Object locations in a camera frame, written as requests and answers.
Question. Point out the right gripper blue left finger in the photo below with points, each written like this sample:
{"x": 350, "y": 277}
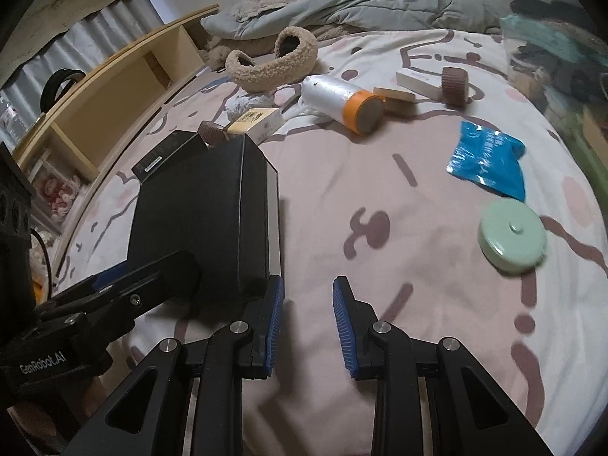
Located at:
{"x": 266, "y": 328}

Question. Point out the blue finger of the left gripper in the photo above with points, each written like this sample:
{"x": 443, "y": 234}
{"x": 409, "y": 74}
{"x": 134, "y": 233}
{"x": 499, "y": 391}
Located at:
{"x": 120, "y": 303}
{"x": 110, "y": 275}

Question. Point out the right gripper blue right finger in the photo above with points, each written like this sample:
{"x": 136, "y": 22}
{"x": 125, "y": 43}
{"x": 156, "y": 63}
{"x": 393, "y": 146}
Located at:
{"x": 350, "y": 326}

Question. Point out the large black white box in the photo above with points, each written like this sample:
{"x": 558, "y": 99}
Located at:
{"x": 221, "y": 207}

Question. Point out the small black product box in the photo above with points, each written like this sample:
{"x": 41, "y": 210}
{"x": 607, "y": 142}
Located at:
{"x": 174, "y": 149}

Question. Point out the green round tape measure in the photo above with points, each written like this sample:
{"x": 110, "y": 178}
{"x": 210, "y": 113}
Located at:
{"x": 511, "y": 236}

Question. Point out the blue snack packet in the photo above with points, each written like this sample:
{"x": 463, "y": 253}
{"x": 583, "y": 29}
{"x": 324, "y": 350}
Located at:
{"x": 490, "y": 159}

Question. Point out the wooden bedside shelf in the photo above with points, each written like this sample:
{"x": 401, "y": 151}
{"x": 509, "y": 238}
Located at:
{"x": 87, "y": 125}

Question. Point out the small dark brown roll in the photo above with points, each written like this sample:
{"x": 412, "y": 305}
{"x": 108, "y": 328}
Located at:
{"x": 212, "y": 133}

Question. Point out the cartoon bear blanket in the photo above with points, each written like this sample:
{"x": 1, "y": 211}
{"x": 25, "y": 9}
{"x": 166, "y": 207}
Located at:
{"x": 384, "y": 212}

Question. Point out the small yellow box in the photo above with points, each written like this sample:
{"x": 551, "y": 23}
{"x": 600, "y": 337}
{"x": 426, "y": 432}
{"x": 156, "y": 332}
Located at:
{"x": 258, "y": 124}

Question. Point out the crumpled white tissue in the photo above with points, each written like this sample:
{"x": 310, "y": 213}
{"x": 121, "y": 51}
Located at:
{"x": 238, "y": 105}

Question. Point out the black cap on shelf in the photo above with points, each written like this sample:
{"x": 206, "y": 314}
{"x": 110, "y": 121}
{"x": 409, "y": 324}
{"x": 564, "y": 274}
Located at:
{"x": 57, "y": 86}

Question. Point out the clear roll with orange cap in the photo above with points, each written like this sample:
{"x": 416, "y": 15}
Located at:
{"x": 355, "y": 108}

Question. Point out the wooden round brush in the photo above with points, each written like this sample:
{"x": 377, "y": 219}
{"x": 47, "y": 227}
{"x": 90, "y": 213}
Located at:
{"x": 397, "y": 102}

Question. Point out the grey curtain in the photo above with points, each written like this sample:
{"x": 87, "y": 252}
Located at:
{"x": 84, "y": 46}

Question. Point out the white flat small box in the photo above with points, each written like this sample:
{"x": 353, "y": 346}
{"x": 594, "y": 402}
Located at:
{"x": 422, "y": 84}

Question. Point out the beige fuzzy earmuffs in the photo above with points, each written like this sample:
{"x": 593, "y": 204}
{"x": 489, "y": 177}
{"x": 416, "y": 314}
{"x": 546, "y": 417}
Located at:
{"x": 295, "y": 56}

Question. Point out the brown bandage roll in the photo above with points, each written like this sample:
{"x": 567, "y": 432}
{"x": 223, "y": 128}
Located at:
{"x": 455, "y": 86}

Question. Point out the grey blue duvet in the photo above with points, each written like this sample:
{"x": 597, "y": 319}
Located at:
{"x": 477, "y": 16}

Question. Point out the clear plastic storage bin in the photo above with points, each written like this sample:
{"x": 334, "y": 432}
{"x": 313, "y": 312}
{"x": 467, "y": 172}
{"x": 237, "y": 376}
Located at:
{"x": 558, "y": 60}

